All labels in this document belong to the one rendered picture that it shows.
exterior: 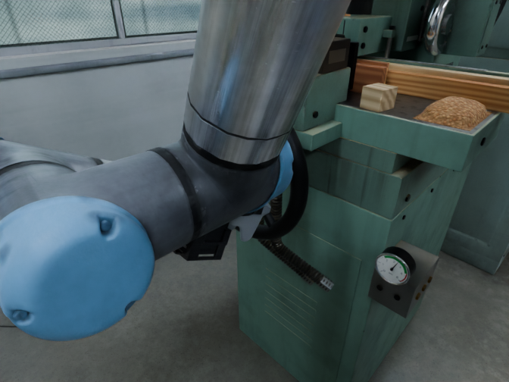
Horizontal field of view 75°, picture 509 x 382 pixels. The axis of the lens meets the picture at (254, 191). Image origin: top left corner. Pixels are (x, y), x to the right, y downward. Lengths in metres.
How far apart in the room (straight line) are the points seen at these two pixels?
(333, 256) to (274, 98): 0.63
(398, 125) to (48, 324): 0.54
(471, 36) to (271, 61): 0.73
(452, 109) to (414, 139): 0.07
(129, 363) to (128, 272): 1.15
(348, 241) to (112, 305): 0.60
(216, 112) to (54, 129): 1.60
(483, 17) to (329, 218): 0.51
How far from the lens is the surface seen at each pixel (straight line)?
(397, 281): 0.66
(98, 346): 1.42
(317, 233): 0.79
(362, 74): 0.74
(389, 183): 0.64
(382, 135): 0.62
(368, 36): 0.79
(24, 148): 0.31
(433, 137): 0.59
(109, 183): 0.22
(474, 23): 0.88
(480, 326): 1.60
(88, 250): 0.18
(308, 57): 0.19
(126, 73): 1.84
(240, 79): 0.19
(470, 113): 0.62
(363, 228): 0.71
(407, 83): 0.76
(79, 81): 1.77
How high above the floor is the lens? 1.07
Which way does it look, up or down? 30 degrees down
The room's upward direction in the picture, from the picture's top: straight up
